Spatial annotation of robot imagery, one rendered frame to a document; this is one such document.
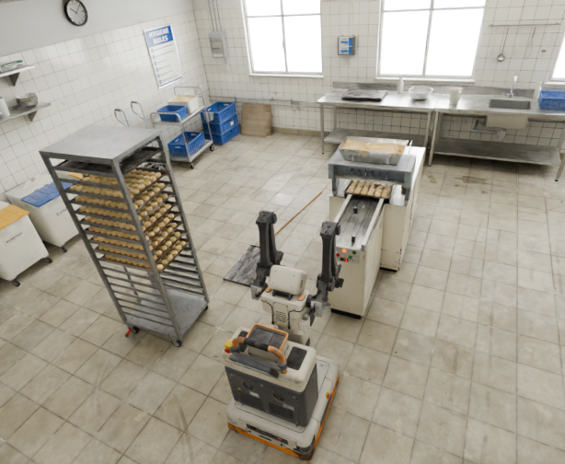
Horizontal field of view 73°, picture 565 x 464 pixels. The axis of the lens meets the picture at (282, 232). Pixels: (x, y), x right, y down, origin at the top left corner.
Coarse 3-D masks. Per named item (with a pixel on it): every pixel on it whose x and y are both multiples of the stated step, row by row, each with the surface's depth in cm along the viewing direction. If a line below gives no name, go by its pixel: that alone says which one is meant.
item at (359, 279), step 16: (352, 208) 340; (368, 208) 338; (384, 208) 342; (352, 224) 320; (368, 224) 318; (336, 240) 304; (352, 240) 299; (368, 256) 305; (352, 272) 311; (368, 272) 319; (336, 288) 329; (352, 288) 321; (368, 288) 336; (336, 304) 341; (352, 304) 332
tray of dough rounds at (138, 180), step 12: (84, 180) 281; (96, 180) 277; (108, 180) 276; (132, 180) 272; (144, 180) 270; (156, 180) 272; (96, 192) 264; (108, 192) 260; (120, 192) 260; (132, 192) 259
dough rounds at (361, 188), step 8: (352, 184) 358; (360, 184) 357; (368, 184) 357; (376, 184) 355; (384, 184) 353; (352, 192) 350; (360, 192) 349; (368, 192) 343; (376, 192) 342; (384, 192) 342
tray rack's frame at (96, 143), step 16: (96, 128) 278; (112, 128) 275; (128, 128) 271; (144, 128) 268; (64, 144) 257; (80, 144) 254; (96, 144) 252; (112, 144) 249; (128, 144) 246; (48, 160) 256; (96, 160) 235; (64, 192) 271; (80, 224) 287; (96, 256) 305; (176, 304) 360; (192, 304) 358; (128, 320) 348; (144, 320) 346; (160, 320) 344; (192, 320) 341; (176, 336) 328
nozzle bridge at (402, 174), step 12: (336, 156) 352; (408, 156) 339; (336, 168) 351; (348, 168) 346; (360, 168) 341; (372, 168) 327; (384, 168) 323; (396, 168) 321; (408, 168) 319; (336, 180) 363; (372, 180) 338; (384, 180) 333; (396, 180) 331; (408, 180) 321; (408, 192) 338
